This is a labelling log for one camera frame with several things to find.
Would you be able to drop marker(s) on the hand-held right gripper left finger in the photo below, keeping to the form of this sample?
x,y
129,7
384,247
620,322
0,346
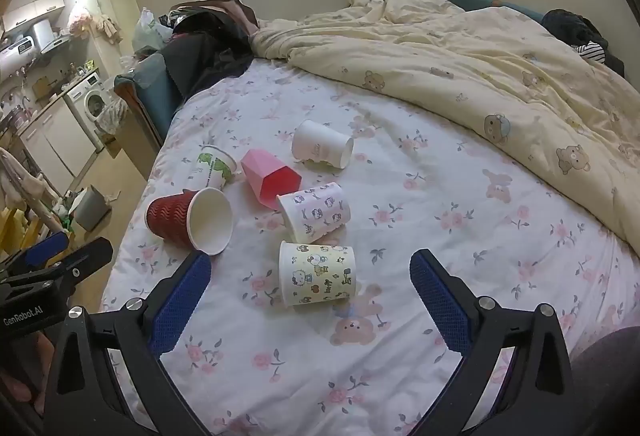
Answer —
x,y
182,301

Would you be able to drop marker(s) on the teal bed frame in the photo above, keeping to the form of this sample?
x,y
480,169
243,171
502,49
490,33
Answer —
x,y
150,91

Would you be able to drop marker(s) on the yellow frame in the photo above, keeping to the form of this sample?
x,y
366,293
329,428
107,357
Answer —
x,y
15,228

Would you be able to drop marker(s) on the person's leg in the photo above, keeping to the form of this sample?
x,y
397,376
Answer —
x,y
610,376

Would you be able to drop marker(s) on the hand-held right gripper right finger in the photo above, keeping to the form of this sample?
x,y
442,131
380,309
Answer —
x,y
440,301

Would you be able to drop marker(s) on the white water heater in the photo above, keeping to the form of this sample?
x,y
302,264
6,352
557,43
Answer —
x,y
15,54

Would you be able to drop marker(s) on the black clothing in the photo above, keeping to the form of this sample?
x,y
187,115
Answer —
x,y
210,51

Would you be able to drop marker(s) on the grey trash bin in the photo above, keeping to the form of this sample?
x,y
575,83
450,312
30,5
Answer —
x,y
92,208

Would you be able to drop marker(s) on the cream cartoon print cup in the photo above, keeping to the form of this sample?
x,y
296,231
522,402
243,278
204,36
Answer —
x,y
315,273

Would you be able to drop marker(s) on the pink faceted cup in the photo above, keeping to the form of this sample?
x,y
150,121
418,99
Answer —
x,y
270,176

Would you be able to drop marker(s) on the plain white cup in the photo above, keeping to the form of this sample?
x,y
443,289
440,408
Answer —
x,y
317,141

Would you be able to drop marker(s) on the white plastic bag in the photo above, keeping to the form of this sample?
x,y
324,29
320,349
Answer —
x,y
147,29

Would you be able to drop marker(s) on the beige hanging garment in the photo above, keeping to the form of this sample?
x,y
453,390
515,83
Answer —
x,y
22,181

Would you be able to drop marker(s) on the pink hanging clothes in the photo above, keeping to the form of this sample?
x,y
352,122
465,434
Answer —
x,y
82,21

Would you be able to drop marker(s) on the red ribbed paper cup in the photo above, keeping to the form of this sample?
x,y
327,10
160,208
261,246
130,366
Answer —
x,y
167,216

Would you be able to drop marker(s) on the upper kitchen cabinet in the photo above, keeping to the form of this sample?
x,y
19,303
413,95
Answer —
x,y
35,11

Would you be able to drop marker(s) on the striped cloth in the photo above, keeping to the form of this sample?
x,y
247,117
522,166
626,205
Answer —
x,y
592,50

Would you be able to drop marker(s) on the cream bear print duvet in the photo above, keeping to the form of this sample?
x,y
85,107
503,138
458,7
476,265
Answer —
x,y
450,66

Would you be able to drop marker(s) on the kitchen cabinet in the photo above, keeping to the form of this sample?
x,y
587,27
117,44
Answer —
x,y
35,11
50,141

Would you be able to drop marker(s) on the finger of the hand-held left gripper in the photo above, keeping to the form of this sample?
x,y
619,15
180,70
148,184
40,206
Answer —
x,y
47,248
85,258

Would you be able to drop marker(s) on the white washing machine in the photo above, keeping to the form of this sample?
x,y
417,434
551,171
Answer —
x,y
90,101

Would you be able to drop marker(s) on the person's left hand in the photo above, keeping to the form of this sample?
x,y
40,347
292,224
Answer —
x,y
17,386

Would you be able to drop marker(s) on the dark clothes pile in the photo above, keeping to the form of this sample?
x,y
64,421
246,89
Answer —
x,y
575,29

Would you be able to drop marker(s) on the lower kitchen cabinet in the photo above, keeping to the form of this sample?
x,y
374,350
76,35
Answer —
x,y
50,141

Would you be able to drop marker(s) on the white cartoon print cup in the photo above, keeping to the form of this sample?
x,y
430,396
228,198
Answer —
x,y
315,213

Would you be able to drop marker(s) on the teal pillow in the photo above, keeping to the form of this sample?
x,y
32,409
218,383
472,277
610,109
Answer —
x,y
480,1

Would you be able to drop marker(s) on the white green print cup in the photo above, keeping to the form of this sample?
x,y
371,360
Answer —
x,y
215,166

